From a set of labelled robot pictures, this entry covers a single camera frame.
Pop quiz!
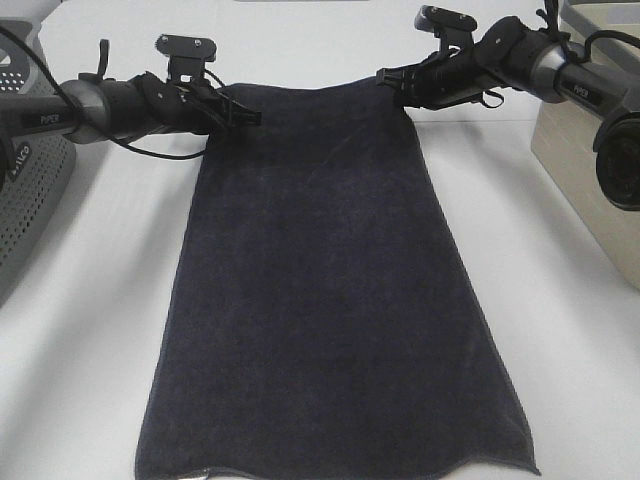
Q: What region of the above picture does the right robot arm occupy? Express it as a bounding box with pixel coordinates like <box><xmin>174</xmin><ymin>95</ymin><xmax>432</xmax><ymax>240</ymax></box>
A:
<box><xmin>375</xmin><ymin>6</ymin><xmax>639</xmax><ymax>211</ymax></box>

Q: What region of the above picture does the dark navy towel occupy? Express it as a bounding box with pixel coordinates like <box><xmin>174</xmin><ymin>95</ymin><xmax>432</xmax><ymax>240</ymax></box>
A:
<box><xmin>135</xmin><ymin>78</ymin><xmax>536</xmax><ymax>479</ymax></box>

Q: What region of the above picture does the beige storage box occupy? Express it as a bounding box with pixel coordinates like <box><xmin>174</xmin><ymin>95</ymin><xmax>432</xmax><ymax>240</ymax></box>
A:
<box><xmin>531</xmin><ymin>1</ymin><xmax>639</xmax><ymax>287</ymax></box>

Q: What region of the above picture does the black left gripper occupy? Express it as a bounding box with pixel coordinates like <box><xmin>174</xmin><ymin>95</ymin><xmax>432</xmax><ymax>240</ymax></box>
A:
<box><xmin>98</xmin><ymin>72</ymin><xmax>262</xmax><ymax>136</ymax></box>

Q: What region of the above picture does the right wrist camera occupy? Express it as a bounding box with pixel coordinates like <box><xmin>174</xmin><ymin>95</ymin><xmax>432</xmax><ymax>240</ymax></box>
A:
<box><xmin>414</xmin><ymin>5</ymin><xmax>477</xmax><ymax>53</ymax></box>

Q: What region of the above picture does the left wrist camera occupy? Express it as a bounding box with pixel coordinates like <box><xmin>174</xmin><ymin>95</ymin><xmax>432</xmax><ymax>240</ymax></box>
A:
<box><xmin>155</xmin><ymin>34</ymin><xmax>217</xmax><ymax>86</ymax></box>

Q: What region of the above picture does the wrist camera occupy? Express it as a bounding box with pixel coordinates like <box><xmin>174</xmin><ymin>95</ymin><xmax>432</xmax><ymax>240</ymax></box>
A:
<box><xmin>155</xmin><ymin>34</ymin><xmax>217</xmax><ymax>86</ymax></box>
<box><xmin>414</xmin><ymin>5</ymin><xmax>477</xmax><ymax>53</ymax></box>

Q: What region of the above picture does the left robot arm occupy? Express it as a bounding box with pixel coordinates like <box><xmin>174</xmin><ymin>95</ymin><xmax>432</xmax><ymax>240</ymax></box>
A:
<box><xmin>1</xmin><ymin>72</ymin><xmax>262</xmax><ymax>180</ymax></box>

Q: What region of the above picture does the grey perforated plastic basket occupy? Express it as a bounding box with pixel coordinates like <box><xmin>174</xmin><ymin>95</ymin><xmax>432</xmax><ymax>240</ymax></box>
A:
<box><xmin>1</xmin><ymin>15</ymin><xmax>76</xmax><ymax>301</ymax></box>

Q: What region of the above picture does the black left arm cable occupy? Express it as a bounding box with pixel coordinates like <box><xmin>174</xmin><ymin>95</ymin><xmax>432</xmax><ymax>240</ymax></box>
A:
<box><xmin>0</xmin><ymin>24</ymin><xmax>227</xmax><ymax>160</ymax></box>

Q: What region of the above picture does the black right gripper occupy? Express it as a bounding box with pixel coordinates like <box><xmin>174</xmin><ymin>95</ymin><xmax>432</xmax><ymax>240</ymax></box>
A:
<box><xmin>375</xmin><ymin>16</ymin><xmax>542</xmax><ymax>108</ymax></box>

